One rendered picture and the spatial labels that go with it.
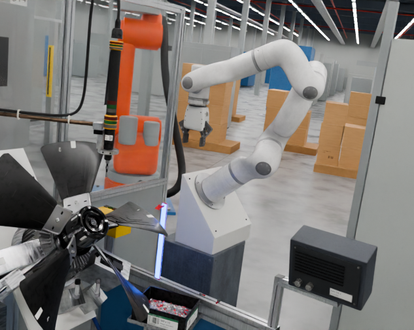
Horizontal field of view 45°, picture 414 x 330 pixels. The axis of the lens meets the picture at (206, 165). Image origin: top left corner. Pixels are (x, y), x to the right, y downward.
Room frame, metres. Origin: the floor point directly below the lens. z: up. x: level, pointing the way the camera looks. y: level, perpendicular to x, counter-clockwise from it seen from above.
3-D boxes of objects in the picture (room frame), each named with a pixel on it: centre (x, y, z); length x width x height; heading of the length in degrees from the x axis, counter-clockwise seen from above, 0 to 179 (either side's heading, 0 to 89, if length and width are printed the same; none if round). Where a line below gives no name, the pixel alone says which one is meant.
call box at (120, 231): (2.12, 0.39, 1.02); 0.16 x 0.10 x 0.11; 58
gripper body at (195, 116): (2.08, 0.07, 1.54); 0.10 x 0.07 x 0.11; 58
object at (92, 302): (1.63, 0.35, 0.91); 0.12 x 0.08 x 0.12; 58
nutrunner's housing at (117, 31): (1.66, 0.33, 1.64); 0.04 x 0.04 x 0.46
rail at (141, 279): (1.91, 0.06, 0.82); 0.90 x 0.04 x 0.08; 58
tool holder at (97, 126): (1.65, 0.34, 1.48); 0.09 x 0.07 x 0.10; 93
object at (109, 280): (1.71, 0.33, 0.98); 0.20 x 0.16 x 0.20; 58
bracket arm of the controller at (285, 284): (1.62, -0.39, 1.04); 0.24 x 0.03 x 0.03; 58
